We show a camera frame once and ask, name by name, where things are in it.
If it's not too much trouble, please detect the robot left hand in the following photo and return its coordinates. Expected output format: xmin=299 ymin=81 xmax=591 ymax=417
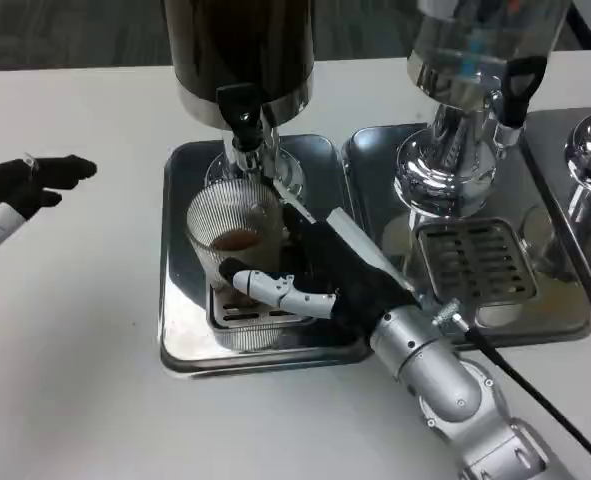
xmin=0 ymin=154 xmax=99 ymax=272

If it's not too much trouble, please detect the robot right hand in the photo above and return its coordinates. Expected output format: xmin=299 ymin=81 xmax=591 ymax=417
xmin=218 ymin=181 xmax=422 ymax=330

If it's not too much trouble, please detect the clear ribbed glass cup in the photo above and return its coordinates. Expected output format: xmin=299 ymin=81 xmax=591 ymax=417
xmin=184 ymin=179 xmax=287 ymax=302

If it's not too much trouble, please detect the steel drip tray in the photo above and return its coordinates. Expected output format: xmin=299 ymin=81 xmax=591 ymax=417
xmin=519 ymin=106 xmax=591 ymax=332
xmin=341 ymin=123 xmax=591 ymax=347
xmin=158 ymin=133 xmax=377 ymax=380

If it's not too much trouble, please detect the steel drain grid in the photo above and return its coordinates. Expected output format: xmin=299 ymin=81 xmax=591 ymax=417
xmin=414 ymin=216 xmax=540 ymax=307
xmin=207 ymin=285 xmax=326 ymax=331

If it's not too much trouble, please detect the dark drink dispenser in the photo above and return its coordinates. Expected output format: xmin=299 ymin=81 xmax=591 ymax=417
xmin=161 ymin=0 xmax=317 ymax=202

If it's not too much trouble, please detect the clear drink dispenser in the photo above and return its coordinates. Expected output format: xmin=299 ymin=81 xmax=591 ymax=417
xmin=393 ymin=0 xmax=574 ymax=220

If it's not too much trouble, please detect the black tap handle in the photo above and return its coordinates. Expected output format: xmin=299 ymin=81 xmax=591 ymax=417
xmin=501 ymin=55 xmax=549 ymax=127
xmin=215 ymin=82 xmax=267 ymax=152

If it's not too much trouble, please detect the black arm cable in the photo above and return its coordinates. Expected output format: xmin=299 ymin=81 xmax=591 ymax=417
xmin=431 ymin=298 xmax=591 ymax=479

